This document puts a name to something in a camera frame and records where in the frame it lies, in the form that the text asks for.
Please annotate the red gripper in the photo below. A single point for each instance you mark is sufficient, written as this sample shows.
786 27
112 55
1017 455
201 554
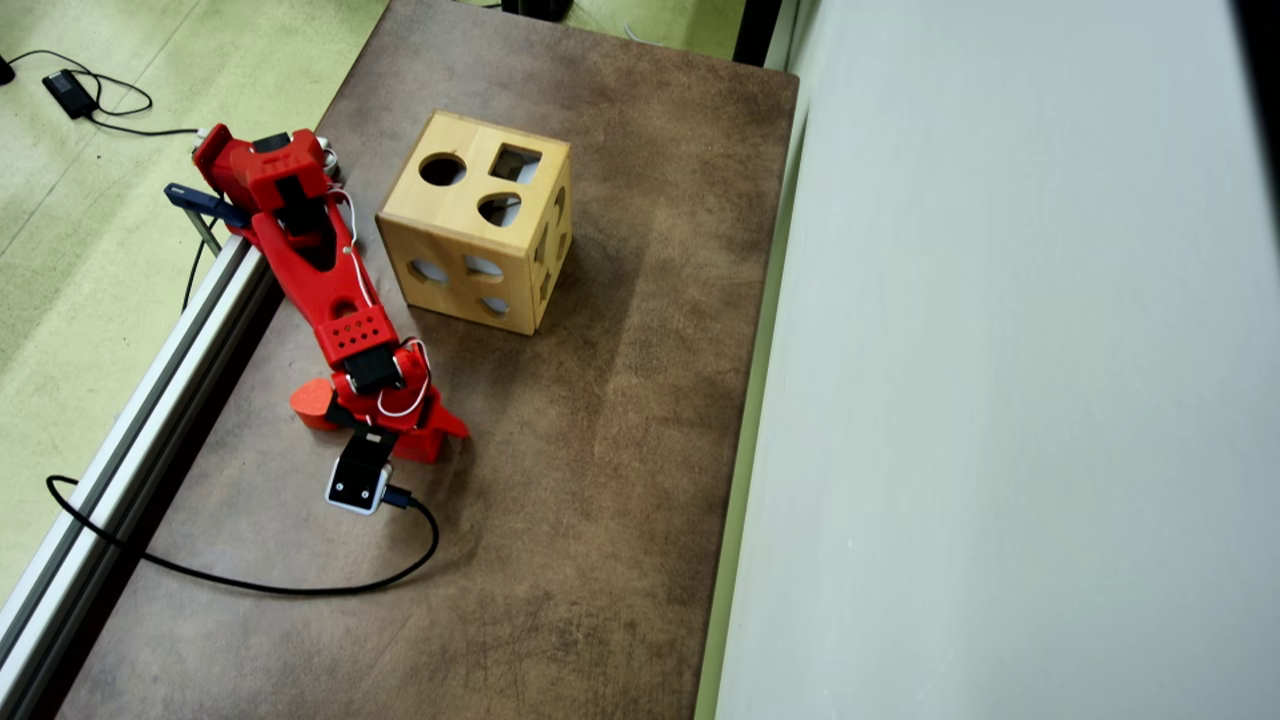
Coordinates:
437 437

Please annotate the red cube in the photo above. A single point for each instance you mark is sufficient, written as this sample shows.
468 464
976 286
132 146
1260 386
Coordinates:
425 448

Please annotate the red robot arm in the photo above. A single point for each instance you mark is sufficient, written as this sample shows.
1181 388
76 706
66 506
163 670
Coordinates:
320 270

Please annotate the wooden shape sorter box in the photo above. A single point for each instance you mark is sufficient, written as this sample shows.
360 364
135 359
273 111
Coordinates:
450 250

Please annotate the orange rounded block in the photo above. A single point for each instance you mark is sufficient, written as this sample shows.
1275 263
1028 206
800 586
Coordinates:
310 405

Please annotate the blue clamp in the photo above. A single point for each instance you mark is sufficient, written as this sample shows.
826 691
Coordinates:
205 203

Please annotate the black furniture foot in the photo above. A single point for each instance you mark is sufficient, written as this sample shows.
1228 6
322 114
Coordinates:
538 8

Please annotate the black power adapter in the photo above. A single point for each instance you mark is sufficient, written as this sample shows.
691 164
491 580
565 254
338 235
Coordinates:
68 92

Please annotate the small black floor object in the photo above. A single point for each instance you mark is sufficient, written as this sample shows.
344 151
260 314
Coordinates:
5 70

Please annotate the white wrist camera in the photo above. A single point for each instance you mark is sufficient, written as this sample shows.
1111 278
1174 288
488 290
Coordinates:
357 485

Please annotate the aluminium profile rail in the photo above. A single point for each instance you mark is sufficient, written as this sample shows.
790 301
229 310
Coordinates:
120 450

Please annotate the black vertical post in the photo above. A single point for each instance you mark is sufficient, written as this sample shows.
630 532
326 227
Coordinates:
756 30

